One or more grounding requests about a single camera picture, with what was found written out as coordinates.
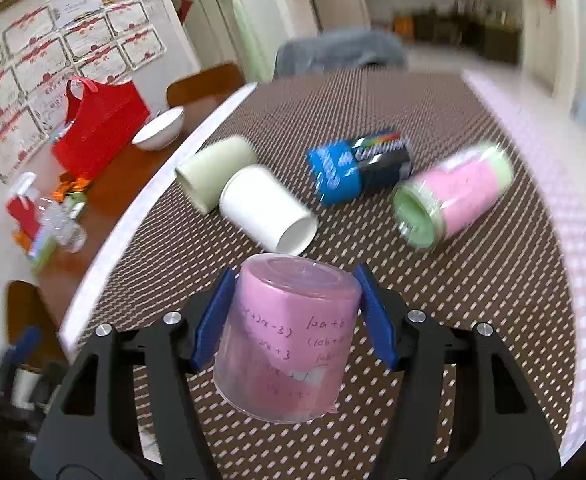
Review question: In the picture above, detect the clear plastic bottle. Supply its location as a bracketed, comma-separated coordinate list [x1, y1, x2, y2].
[40, 200, 87, 254]

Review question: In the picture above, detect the orange wrapper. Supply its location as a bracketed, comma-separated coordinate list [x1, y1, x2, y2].
[54, 172, 92, 200]

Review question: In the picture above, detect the blue and black box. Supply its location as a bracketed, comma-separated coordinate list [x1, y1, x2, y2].
[306, 132, 414, 207]

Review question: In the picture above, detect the white paper cup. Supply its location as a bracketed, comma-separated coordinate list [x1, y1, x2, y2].
[218, 164, 319, 256]

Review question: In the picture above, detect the red bag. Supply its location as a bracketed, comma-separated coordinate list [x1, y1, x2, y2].
[50, 77, 153, 181]

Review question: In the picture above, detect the pink checked tablecloth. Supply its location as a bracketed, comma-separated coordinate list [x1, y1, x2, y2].
[460, 69, 586, 466]

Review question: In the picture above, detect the wooden chair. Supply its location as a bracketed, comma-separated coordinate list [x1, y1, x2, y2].
[165, 62, 247, 109]

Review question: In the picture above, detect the clear cup pink green paper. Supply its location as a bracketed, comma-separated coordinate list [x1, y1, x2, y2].
[391, 143, 515, 250]

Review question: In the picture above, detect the dark cabinet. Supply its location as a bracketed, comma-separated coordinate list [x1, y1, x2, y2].
[412, 6, 522, 65]

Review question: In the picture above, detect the green small box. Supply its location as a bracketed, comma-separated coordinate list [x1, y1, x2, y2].
[62, 192, 90, 222]

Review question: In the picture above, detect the spray bottle with red label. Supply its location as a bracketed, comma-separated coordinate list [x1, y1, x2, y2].
[5, 172, 42, 241]

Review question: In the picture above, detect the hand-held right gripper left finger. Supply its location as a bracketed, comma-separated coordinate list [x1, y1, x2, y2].
[30, 267, 237, 480]

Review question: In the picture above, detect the pale green cup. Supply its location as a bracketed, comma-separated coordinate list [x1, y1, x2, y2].
[174, 136, 259, 214]

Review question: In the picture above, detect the wall of certificates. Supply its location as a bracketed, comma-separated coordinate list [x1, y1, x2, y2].
[0, 0, 167, 183]

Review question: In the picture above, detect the grey covered chair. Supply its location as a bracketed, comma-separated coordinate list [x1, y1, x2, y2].
[274, 29, 409, 80]

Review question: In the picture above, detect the clear cup with pink paper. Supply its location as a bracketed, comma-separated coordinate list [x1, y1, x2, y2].
[213, 253, 363, 423]

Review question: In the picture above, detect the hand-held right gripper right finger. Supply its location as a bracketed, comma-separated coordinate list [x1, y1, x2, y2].
[354, 263, 560, 480]

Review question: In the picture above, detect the white bowl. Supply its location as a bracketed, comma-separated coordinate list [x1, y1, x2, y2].
[131, 106, 186, 152]

